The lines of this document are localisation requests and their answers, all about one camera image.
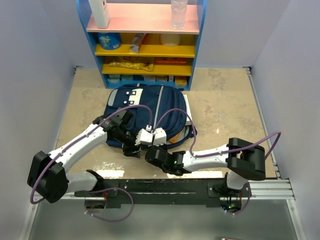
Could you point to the yellow snack bag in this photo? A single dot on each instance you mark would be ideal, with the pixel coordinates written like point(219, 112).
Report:
point(136, 63)

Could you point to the white coffee cover book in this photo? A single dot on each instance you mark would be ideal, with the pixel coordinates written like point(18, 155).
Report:
point(188, 110)

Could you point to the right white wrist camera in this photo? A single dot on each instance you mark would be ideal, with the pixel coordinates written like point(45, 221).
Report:
point(159, 137)

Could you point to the blue colourful shelf unit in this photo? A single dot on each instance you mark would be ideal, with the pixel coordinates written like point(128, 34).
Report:
point(129, 19)

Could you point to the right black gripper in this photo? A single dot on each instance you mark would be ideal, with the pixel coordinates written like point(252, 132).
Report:
point(164, 146)

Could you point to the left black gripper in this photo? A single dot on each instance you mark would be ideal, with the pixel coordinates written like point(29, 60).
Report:
point(129, 150)

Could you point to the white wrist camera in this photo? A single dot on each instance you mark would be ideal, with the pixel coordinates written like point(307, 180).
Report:
point(159, 137)
point(144, 136)

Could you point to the orange red snack box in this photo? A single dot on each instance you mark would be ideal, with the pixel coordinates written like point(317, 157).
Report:
point(171, 60)

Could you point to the blue snack canister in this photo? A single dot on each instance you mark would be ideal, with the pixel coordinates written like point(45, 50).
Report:
point(110, 41)

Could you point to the small boxes bottom shelf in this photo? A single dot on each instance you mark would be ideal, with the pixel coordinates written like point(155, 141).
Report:
point(117, 80)

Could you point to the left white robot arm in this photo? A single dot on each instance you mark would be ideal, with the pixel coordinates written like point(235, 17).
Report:
point(49, 172)

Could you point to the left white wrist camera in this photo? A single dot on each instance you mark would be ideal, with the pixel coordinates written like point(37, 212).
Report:
point(144, 136)

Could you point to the navy blue student backpack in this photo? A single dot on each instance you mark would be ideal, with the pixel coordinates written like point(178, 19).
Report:
point(159, 99)

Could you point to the silver foil snack packet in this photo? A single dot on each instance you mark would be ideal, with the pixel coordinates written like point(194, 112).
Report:
point(136, 43)

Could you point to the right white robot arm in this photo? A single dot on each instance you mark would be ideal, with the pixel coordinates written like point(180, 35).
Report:
point(245, 161)

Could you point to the cream round container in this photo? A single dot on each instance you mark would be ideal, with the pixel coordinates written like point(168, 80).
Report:
point(170, 40)

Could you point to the orange Treehouse book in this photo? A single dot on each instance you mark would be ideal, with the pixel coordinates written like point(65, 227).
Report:
point(176, 138)

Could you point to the black metal base plate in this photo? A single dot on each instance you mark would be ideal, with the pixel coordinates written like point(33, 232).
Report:
point(209, 192)

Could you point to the white rectangular bottle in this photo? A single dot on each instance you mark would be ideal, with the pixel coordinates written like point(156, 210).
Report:
point(100, 13)

